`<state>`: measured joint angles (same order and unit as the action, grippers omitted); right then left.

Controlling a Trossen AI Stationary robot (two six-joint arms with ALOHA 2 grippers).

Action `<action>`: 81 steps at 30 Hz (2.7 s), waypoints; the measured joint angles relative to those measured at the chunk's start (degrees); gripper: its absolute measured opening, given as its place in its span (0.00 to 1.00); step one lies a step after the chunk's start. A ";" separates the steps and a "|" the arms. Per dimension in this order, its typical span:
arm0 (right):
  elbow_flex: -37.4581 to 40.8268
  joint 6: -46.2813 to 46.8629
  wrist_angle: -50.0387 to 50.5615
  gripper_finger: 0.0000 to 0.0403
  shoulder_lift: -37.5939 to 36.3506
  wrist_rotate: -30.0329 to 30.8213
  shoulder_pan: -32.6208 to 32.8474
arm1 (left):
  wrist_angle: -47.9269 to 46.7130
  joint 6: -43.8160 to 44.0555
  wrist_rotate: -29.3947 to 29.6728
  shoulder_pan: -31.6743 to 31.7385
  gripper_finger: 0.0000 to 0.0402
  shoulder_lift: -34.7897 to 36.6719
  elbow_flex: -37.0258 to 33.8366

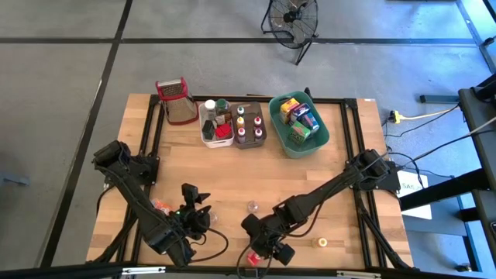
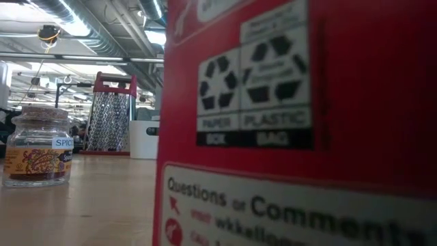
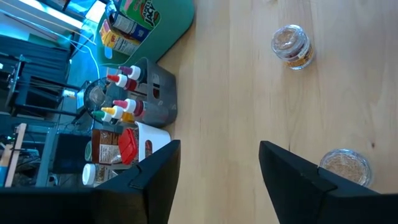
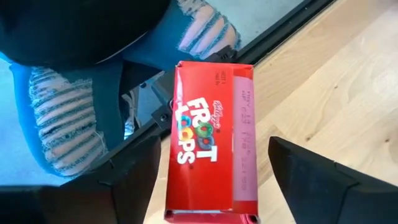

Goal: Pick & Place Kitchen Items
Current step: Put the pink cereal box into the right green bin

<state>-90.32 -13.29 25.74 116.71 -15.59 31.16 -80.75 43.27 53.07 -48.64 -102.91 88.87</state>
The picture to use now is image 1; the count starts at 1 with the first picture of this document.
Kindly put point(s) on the purple food colouring bottle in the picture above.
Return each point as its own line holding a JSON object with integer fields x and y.
{"x": 258, "y": 133}

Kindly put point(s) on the white plastic bin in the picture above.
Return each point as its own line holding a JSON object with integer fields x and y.
{"x": 217, "y": 142}

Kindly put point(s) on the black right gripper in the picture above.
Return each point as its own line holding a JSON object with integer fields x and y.
{"x": 267, "y": 238}

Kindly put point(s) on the grey metal floor foot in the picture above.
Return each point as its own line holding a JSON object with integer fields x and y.
{"x": 438, "y": 99}

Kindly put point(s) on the teal green plastic bin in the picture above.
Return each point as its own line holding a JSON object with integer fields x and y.
{"x": 317, "y": 143}

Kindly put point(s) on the orange snack packet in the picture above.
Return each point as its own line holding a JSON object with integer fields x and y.
{"x": 162, "y": 206}

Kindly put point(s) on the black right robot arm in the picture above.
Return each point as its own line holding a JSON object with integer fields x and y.
{"x": 329, "y": 190}

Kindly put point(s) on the green Apple Jacks box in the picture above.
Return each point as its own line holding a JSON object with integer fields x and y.
{"x": 298, "y": 133}

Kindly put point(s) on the yellow food colouring bottle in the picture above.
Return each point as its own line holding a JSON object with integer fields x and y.
{"x": 240, "y": 122}

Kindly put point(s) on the green lid spice jar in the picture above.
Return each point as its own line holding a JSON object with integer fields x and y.
{"x": 222, "y": 105}

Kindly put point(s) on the white paper sheet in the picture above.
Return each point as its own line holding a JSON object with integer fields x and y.
{"x": 416, "y": 201}

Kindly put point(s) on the yellow power plug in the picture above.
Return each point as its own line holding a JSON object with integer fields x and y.
{"x": 395, "y": 115}

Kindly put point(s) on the black castor wheel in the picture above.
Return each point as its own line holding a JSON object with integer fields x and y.
{"x": 463, "y": 267}

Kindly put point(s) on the grey floor object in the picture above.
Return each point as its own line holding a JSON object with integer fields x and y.
{"x": 17, "y": 180}

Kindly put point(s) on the black crossbar silver brackets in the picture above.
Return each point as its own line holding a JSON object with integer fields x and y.
{"x": 58, "y": 272}

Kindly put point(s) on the dark green tin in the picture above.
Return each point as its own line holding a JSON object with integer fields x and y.
{"x": 208, "y": 129}

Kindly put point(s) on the orange food colouring bottle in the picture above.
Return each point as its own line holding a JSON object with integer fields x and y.
{"x": 321, "y": 242}

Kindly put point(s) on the cork lid glass spice jar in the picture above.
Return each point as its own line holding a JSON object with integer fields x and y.
{"x": 214, "y": 219}

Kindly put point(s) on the black side desk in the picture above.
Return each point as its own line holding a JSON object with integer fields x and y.
{"x": 478, "y": 116}

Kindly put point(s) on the blue Rice Krispies box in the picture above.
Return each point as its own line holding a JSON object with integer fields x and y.
{"x": 311, "y": 121}

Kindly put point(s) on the yellow Corn Pops box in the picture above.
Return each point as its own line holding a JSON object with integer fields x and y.
{"x": 288, "y": 108}

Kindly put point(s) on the white lid bagel seasoning jar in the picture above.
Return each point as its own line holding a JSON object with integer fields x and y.
{"x": 210, "y": 104}

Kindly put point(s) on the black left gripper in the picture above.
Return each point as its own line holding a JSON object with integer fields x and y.
{"x": 191, "y": 222}

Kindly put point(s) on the green food colouring bottle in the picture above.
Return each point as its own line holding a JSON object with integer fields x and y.
{"x": 240, "y": 110}

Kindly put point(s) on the red food colouring bottle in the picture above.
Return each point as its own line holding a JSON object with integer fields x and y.
{"x": 257, "y": 121}

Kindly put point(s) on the red lid spice container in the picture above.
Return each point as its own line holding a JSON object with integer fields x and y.
{"x": 223, "y": 131}

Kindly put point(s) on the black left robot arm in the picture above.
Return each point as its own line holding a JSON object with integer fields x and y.
{"x": 131, "y": 193}

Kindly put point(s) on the red Froot Loops box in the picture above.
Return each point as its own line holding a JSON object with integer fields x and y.
{"x": 253, "y": 259}

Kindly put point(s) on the pink food colouring bottle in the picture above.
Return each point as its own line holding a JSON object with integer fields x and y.
{"x": 241, "y": 133}

